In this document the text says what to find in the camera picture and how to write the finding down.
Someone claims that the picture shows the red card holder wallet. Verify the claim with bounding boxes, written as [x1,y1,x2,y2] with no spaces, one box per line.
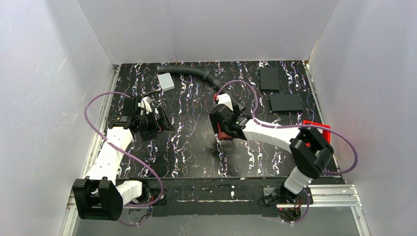
[217,130,234,140]

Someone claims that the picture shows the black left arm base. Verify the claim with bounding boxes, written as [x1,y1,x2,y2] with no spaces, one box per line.
[124,188,168,207]

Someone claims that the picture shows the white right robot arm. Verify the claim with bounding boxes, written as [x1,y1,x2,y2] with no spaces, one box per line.
[209,104,334,197]

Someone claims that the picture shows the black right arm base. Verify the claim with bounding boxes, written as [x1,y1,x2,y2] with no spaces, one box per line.
[258,186,314,223]

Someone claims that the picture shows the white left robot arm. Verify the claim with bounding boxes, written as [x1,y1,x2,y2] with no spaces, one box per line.
[72,95,174,221]

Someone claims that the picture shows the black pliers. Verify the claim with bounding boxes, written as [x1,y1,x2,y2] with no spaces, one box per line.
[141,89,161,97]

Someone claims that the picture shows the small grey box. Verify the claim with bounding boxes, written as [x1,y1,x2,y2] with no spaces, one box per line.
[157,73,175,91]

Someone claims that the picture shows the black flat pad lower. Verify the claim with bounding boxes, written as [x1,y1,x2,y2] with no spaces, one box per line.
[269,94,304,112]

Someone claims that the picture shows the black flat pad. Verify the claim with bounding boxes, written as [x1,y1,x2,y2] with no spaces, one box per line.
[259,67,280,92]
[269,94,304,112]

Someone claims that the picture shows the black flat pad upper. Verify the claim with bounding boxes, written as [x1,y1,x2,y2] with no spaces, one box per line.
[259,67,280,92]

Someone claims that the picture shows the red plastic tray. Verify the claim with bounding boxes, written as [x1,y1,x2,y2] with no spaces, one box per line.
[302,120,330,143]

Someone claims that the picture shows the black corrugated hose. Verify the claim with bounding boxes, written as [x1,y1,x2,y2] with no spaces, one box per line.
[156,64,246,113]

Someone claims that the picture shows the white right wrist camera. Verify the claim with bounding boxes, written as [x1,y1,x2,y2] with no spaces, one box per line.
[214,93,233,111]

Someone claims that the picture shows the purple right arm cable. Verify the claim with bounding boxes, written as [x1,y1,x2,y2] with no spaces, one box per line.
[215,80,359,225]

